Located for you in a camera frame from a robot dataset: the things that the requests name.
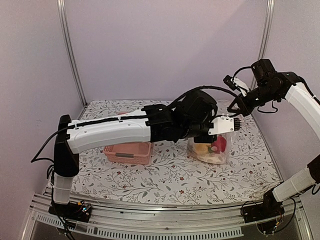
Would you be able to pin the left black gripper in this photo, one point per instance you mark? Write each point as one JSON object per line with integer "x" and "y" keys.
{"x": 210, "y": 140}

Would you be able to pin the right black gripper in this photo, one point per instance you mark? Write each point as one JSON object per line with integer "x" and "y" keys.
{"x": 244, "y": 108}

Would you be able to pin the yellow toy pear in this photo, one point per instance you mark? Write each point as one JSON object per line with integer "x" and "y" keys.
{"x": 201, "y": 148}

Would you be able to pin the red knitted toy fruit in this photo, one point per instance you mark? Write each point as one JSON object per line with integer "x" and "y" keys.
{"x": 219, "y": 145}

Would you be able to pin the clear zip top bag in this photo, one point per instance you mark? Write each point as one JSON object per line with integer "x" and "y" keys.
{"x": 230, "y": 137}

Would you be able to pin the white toy radish with leaves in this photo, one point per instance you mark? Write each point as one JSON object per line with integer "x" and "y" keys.
{"x": 213, "y": 158}

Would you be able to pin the pink perforated plastic basket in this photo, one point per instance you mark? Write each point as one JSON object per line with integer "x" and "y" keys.
{"x": 138, "y": 153}

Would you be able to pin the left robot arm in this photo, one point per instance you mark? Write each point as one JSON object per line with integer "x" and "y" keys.
{"x": 189, "y": 116}

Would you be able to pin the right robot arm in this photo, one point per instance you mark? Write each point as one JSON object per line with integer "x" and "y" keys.
{"x": 275, "y": 86}

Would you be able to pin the floral patterned table mat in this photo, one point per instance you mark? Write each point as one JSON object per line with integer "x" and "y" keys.
{"x": 172, "y": 177}

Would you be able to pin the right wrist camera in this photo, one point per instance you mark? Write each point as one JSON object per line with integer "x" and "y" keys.
{"x": 235, "y": 83}

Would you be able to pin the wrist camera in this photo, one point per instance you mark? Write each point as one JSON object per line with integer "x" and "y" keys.
{"x": 235, "y": 83}
{"x": 224, "y": 124}

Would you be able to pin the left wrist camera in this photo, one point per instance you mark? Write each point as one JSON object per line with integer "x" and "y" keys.
{"x": 224, "y": 124}

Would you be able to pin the right aluminium frame post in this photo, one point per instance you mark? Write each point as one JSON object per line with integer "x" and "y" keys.
{"x": 270, "y": 6}

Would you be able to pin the aluminium frame post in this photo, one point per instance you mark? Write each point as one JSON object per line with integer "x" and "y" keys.
{"x": 270, "y": 6}
{"x": 61, "y": 7}

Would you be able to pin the front aluminium rail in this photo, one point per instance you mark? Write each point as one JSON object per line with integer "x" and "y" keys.
{"x": 120, "y": 220}

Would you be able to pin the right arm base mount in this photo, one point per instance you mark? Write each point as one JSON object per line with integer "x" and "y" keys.
{"x": 269, "y": 208}

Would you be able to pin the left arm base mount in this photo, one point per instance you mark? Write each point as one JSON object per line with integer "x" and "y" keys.
{"x": 80, "y": 211}

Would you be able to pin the left aluminium frame post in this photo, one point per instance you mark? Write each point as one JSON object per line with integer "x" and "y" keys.
{"x": 61, "y": 7}

